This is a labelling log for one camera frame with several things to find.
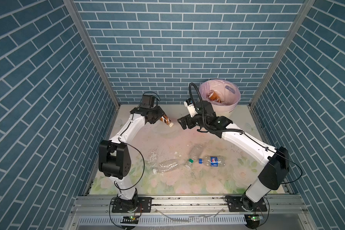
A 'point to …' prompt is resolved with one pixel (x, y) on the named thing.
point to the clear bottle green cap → (196, 153)
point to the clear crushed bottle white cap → (166, 166)
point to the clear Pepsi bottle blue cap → (213, 161)
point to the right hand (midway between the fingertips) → (185, 117)
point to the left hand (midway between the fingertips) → (166, 113)
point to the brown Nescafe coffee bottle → (213, 96)
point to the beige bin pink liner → (224, 94)
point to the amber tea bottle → (164, 118)
